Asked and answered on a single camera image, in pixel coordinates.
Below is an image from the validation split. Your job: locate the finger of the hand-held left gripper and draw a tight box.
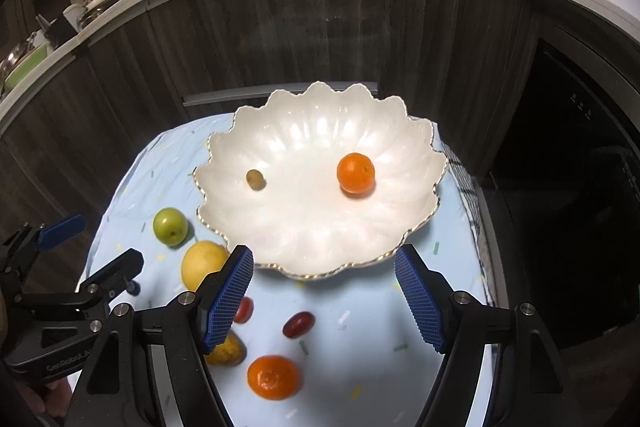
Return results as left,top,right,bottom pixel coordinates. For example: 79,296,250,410
0,214,87,278
75,248,146,303

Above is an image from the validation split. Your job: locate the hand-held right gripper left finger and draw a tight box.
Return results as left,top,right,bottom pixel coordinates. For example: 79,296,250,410
74,245,255,427

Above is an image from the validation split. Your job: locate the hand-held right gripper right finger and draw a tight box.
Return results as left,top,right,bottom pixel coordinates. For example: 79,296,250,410
394,244,566,427

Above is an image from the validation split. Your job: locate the yellow citrus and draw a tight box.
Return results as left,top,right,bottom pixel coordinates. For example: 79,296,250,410
181,241,232,292

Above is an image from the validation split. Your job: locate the yellow mango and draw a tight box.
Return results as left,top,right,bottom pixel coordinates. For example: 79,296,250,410
205,329,247,367

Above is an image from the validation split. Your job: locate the dark red jujube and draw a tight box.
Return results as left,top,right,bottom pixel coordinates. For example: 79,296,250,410
282,311,317,339

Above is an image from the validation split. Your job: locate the orange mandarin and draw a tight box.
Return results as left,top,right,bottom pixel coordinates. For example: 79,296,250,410
336,152,376,195
247,355,303,401

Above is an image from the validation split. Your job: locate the white scalloped bowl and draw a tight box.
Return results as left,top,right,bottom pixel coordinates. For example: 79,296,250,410
192,81,449,280

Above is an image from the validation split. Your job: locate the person's left hand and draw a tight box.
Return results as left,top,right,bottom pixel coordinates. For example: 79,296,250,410
30,379,73,418

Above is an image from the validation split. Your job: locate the red cherry tomato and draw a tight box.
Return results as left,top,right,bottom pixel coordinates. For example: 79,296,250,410
234,296,255,325

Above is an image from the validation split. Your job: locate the green plum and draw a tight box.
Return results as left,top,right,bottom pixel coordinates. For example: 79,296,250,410
152,207,189,247

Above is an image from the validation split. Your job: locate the light blue tablecloth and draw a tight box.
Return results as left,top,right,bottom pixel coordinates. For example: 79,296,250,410
75,113,493,427

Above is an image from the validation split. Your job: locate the black white checked cloth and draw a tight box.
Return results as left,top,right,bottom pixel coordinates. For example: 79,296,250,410
440,142,483,258

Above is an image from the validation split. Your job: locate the green tub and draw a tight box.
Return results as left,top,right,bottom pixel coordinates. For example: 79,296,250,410
4,44,53,90

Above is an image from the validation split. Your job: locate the black knife block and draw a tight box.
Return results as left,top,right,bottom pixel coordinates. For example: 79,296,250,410
47,14,83,45

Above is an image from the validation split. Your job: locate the black built-in appliance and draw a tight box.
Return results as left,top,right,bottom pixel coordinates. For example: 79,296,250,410
470,27,640,348

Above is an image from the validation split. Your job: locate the dark wood kitchen cabinet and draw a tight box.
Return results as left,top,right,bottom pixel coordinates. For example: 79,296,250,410
0,0,541,268

